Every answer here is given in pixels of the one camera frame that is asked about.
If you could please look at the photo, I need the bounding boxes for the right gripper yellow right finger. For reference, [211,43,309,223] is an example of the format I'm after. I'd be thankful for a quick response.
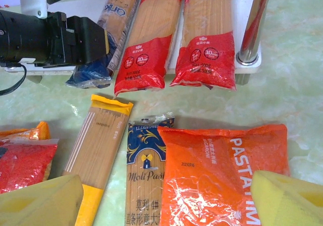
[251,170,323,226]

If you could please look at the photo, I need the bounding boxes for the black left wrist camera cable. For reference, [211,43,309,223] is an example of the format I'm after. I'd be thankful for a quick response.
[0,62,27,96]

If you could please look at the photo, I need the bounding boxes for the red spaghetti bag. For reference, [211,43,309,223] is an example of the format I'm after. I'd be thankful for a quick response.
[113,0,186,97]
[169,0,237,91]

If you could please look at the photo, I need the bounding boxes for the orange macaroni bag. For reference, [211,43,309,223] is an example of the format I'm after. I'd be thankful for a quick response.
[156,124,290,226]

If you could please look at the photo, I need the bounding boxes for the red macaroni bag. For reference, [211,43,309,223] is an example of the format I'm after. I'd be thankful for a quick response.
[0,137,60,194]

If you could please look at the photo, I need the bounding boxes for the white two-tier shelf metal legs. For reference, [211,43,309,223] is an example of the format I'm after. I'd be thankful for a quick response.
[4,0,276,85]

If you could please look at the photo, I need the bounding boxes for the dark blue Moli spaghetti bag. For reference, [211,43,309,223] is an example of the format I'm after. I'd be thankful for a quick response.
[125,111,175,226]

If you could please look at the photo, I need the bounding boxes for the yellow spaghetti bag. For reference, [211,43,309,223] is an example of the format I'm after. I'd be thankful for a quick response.
[62,94,134,226]

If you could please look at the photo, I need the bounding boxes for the clear blue spaghetti bag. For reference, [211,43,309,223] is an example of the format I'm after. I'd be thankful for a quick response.
[65,0,142,89]

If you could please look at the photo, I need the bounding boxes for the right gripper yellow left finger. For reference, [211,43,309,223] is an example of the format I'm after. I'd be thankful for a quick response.
[0,174,84,226]

